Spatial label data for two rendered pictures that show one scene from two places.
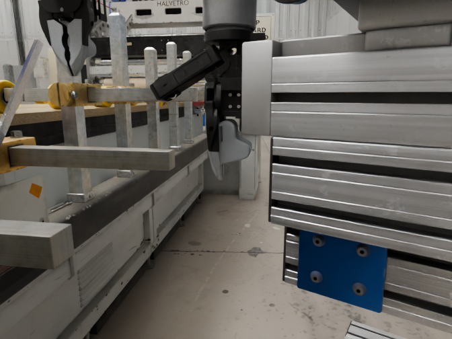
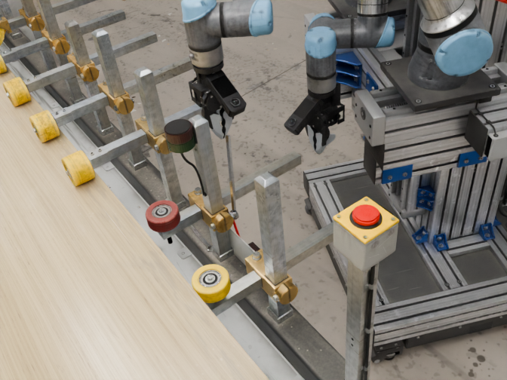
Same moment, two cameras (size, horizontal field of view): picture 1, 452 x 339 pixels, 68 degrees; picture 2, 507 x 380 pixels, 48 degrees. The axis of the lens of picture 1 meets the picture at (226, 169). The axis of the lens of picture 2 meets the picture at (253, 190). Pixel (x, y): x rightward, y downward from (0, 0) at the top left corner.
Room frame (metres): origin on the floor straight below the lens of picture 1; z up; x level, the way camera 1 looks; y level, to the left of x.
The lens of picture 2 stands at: (-0.33, 0.96, 1.83)
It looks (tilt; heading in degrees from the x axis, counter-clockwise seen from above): 42 degrees down; 320
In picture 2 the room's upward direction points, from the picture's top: 7 degrees counter-clockwise
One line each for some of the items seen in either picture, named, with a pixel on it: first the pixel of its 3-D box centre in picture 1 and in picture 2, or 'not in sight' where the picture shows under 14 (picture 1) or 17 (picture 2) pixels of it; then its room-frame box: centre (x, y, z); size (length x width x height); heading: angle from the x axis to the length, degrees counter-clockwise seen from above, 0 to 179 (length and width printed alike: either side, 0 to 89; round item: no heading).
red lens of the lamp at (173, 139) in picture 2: not in sight; (179, 131); (0.53, 0.43, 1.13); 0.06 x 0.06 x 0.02
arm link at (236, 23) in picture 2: not in sight; (247, 15); (0.55, 0.18, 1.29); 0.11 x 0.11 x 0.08; 43
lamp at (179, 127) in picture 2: not in sight; (186, 165); (0.53, 0.43, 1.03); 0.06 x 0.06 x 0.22; 81
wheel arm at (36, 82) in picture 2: not in sight; (88, 61); (1.30, 0.24, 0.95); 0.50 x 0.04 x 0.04; 81
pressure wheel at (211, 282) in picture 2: not in sight; (213, 293); (0.34, 0.55, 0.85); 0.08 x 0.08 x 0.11
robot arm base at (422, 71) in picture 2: not in sight; (440, 56); (0.30, -0.22, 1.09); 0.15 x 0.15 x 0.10
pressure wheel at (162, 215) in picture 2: not in sight; (165, 226); (0.58, 0.49, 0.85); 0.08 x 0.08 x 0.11
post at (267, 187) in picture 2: not in sight; (275, 259); (0.28, 0.42, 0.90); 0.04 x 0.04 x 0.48; 81
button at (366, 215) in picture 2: not in sight; (365, 216); (0.02, 0.46, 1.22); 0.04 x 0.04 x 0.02
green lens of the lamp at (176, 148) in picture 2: not in sight; (180, 140); (0.53, 0.43, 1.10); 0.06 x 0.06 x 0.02
